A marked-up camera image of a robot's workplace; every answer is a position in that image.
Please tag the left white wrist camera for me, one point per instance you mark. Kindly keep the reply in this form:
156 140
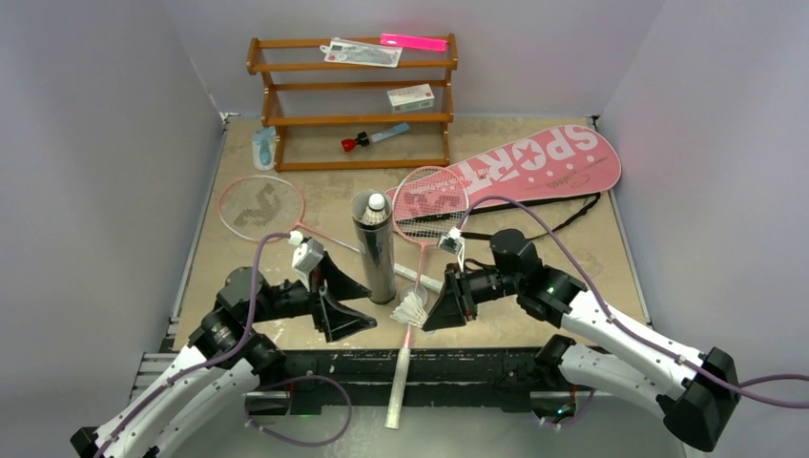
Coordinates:
307 256

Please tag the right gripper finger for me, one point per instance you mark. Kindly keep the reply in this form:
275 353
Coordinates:
456 281
452 309

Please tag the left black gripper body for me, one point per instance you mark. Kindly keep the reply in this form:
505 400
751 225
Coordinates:
292 299

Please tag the wooden three-tier shelf rack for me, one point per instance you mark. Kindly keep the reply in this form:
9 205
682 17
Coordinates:
272 113

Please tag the pink fluorescent bar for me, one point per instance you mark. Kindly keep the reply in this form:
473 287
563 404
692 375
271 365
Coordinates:
412 42

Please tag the red black blue marker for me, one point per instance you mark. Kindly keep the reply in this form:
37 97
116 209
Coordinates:
363 139

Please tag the white packaged item on shelf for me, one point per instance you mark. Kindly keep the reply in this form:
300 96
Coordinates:
341 51

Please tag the black shuttlecock tube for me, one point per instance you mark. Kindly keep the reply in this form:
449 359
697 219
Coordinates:
376 250

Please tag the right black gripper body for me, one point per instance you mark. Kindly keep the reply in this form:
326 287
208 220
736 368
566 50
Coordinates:
457 293

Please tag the clear plastic tube lid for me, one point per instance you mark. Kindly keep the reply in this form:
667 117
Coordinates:
414 294

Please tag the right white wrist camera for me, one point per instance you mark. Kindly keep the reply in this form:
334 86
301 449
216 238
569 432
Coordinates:
454 243

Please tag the light blue white device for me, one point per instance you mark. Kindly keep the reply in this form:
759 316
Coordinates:
264 143

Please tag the white red small box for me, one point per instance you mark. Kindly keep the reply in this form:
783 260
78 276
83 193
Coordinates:
410 99

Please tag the pink sport racket bag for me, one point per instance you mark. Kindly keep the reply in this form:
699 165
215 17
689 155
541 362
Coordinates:
562 162

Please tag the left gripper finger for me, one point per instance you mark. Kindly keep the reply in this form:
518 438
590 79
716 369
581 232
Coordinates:
337 321
339 284

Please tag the pink white badminton racket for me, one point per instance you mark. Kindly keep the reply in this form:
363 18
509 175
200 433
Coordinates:
426 204

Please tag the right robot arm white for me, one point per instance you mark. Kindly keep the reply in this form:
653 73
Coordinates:
690 391

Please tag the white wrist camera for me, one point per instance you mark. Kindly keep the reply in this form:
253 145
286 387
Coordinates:
454 243
307 256

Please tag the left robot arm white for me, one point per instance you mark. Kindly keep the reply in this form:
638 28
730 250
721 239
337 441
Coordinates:
225 357

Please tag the white shuttlecock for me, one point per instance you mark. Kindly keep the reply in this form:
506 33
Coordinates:
375 213
409 314

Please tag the pink badminton racket left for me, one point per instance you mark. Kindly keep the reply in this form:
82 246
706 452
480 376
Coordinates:
254 206

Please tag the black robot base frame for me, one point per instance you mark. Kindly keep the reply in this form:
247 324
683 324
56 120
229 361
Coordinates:
514 380

